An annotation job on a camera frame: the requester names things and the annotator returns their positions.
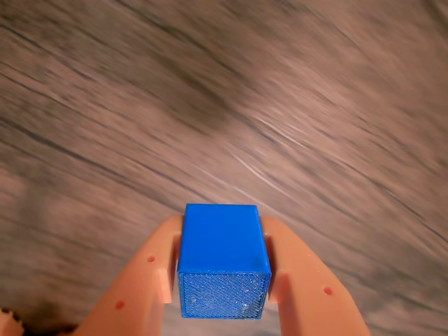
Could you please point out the blue cube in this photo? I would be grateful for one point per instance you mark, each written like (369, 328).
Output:
(224, 252)

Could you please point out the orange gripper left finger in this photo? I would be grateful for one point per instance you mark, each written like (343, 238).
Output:
(140, 290)

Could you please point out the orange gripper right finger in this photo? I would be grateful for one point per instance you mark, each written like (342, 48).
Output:
(308, 297)

